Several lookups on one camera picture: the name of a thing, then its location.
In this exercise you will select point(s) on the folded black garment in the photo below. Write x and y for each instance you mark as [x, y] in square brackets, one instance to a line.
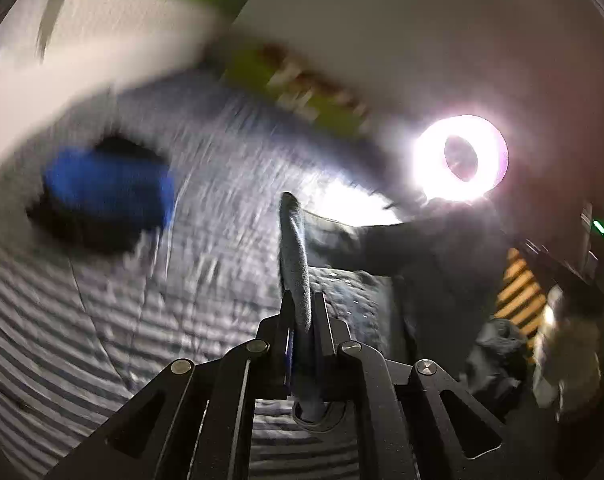
[82, 237]

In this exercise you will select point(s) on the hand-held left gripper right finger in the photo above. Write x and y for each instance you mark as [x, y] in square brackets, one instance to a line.
[322, 355]

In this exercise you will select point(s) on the grey garment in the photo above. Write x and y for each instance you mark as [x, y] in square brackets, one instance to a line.
[294, 255]

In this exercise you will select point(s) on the green brown patterned pillow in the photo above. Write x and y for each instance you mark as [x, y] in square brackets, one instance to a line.
[302, 95]

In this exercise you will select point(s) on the striped bed sheet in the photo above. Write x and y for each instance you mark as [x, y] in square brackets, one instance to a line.
[207, 285]

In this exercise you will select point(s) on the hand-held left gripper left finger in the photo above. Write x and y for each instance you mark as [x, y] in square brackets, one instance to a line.
[288, 355]

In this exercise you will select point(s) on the yellow wooden slatted rail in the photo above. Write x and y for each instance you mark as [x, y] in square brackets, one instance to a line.
[519, 290]

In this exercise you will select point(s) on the pile of dark clothes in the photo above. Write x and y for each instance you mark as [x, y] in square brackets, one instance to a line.
[496, 355]

